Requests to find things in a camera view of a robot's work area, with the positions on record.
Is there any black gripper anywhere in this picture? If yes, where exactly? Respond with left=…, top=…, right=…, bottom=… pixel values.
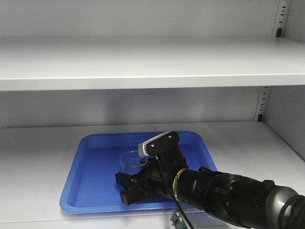
left=115, top=146, right=188, bottom=205

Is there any clear glass measuring beaker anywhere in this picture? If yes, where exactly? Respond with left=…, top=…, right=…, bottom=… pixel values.
left=119, top=150, right=148, bottom=175

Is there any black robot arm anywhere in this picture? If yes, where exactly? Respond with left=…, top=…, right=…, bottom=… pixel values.
left=115, top=147, right=305, bottom=229

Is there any grey cabinet shelf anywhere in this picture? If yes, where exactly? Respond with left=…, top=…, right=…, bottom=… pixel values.
left=0, top=38, right=305, bottom=91

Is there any blue plastic tray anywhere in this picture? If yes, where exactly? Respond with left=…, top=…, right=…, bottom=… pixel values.
left=59, top=131, right=218, bottom=215

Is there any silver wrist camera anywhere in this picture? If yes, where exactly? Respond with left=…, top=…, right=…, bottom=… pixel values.
left=138, top=131, right=180, bottom=157

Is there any black camera cable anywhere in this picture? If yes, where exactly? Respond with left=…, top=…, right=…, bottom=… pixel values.
left=156, top=155, right=193, bottom=229

